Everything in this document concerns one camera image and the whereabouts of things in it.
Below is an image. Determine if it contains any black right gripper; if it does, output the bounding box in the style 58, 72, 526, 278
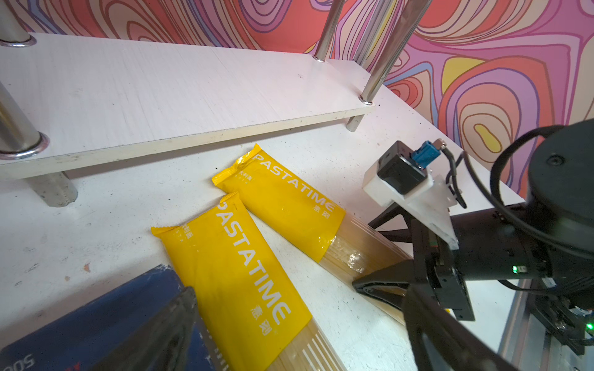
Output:
351, 201, 479, 322

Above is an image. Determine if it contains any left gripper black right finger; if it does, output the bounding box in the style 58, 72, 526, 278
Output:
403, 286, 516, 370

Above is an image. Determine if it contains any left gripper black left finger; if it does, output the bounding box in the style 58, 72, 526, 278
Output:
92, 287, 198, 370

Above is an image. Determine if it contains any yellow Pastatime spaghetti bag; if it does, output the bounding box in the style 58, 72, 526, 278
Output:
212, 145, 410, 286
151, 193, 345, 370

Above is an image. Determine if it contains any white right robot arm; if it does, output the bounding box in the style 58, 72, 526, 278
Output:
353, 120, 593, 321

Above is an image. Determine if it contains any white two-tier shelf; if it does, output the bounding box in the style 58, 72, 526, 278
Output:
1, 1, 429, 207

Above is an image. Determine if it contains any blue Barilla rigatoni box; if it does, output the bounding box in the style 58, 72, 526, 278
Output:
1, 265, 215, 370

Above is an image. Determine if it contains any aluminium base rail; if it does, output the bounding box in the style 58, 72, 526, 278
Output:
497, 280, 593, 370

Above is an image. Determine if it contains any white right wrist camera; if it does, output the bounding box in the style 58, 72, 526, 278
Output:
363, 139, 466, 250

